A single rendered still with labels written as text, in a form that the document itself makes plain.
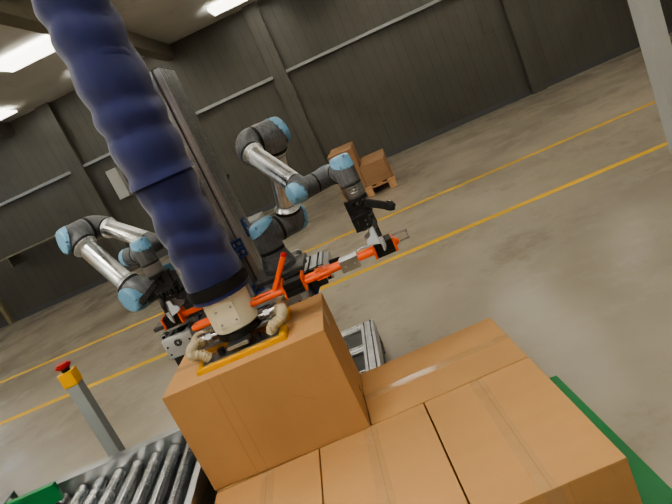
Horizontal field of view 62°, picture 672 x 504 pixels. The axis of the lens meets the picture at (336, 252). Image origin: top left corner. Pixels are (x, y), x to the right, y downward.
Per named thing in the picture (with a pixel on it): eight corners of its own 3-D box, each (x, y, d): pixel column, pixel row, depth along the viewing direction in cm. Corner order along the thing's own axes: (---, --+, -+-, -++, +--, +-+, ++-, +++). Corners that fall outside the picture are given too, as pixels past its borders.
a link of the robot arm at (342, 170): (340, 153, 199) (352, 149, 192) (352, 181, 202) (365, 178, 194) (322, 162, 196) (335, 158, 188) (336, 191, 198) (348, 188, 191)
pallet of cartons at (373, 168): (347, 207, 893) (326, 159, 873) (344, 194, 1024) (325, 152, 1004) (403, 182, 885) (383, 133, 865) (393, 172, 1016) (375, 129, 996)
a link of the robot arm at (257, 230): (254, 254, 250) (241, 227, 247) (279, 240, 256) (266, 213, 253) (265, 254, 240) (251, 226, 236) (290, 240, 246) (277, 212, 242)
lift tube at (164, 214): (188, 314, 193) (27, 15, 168) (199, 295, 214) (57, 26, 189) (247, 289, 192) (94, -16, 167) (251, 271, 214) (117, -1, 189)
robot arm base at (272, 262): (267, 269, 258) (258, 250, 256) (297, 256, 256) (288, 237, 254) (263, 279, 243) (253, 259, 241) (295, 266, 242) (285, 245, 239)
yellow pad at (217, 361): (198, 377, 195) (191, 365, 194) (203, 364, 205) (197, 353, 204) (287, 339, 193) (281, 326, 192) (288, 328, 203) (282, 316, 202)
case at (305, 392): (215, 491, 200) (161, 398, 191) (230, 429, 239) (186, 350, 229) (370, 427, 197) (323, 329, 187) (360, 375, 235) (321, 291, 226)
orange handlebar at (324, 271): (166, 347, 204) (161, 338, 203) (184, 317, 233) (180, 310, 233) (402, 245, 198) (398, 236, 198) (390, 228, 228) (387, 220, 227)
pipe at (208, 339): (194, 366, 196) (186, 352, 195) (207, 338, 221) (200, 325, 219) (283, 328, 194) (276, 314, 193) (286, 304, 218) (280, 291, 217)
